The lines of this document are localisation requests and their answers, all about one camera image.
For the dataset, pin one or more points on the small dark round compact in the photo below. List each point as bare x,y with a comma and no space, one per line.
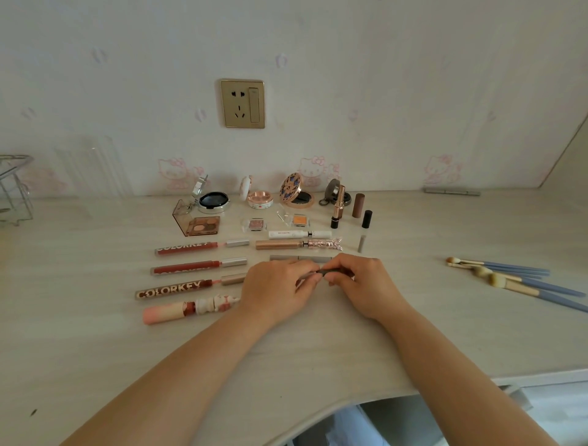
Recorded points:
331,188

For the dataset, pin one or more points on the white grey eyeliner pen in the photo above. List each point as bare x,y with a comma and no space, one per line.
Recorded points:
328,273

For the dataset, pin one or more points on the silver round cushion compact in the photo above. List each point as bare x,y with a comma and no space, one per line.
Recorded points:
213,201

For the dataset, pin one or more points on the ornate rose gold lip tube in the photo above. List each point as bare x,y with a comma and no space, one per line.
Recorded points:
280,244

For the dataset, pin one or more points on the person's left hand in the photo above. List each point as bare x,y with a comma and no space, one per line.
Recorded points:
275,289

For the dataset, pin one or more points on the light wooden table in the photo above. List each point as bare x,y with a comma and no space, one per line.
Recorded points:
321,349

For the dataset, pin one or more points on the brown Colorkey lip gloss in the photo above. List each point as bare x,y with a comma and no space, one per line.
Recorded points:
170,290

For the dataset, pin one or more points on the pink blue patterned compact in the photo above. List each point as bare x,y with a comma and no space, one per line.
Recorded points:
290,185

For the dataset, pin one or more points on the orange single eyeshadow pan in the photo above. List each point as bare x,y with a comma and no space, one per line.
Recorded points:
301,221

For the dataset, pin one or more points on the brown lipstick tube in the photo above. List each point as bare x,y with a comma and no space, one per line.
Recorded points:
340,198

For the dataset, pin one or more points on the person's left forearm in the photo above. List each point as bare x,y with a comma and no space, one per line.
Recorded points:
174,386

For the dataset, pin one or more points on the person's right forearm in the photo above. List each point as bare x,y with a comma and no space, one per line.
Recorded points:
459,381

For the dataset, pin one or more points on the clear acrylic organizer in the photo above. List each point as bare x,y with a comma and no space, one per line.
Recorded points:
94,165

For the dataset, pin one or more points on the pink single eyeshadow pan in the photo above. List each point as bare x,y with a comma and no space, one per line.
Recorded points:
255,224

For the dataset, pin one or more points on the grey slim eyeliner pencil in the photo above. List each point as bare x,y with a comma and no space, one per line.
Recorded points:
285,258

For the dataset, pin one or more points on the white concealer tube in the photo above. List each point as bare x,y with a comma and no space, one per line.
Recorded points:
289,235

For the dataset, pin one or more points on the white drawer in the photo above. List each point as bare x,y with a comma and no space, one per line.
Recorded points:
565,413

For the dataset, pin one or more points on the person's right hand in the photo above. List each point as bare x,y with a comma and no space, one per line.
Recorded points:
372,289

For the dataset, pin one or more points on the gold wall socket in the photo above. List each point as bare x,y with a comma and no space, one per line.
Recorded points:
242,103

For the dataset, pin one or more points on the white floral round compact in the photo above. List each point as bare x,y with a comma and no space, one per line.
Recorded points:
260,199

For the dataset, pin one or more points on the light grey trousers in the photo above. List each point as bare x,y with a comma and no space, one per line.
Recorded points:
353,427

